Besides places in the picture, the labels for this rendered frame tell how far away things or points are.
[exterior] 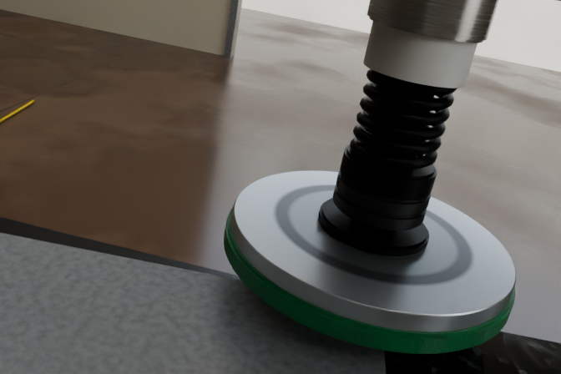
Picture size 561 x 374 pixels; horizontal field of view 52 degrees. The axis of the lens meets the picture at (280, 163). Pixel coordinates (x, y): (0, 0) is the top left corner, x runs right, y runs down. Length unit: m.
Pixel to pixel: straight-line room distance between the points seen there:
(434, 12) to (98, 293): 0.29
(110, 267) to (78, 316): 0.06
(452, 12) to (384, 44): 0.05
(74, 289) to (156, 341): 0.08
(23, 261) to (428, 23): 0.32
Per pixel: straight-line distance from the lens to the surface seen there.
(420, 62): 0.37
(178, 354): 0.38
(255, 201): 0.45
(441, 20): 0.37
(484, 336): 0.41
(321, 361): 0.40
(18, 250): 0.48
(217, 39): 5.22
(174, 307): 0.42
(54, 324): 0.40
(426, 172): 0.42
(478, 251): 0.46
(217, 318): 0.41
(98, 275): 0.45
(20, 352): 0.38
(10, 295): 0.43
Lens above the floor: 1.05
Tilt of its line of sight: 21 degrees down
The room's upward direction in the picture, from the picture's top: 11 degrees clockwise
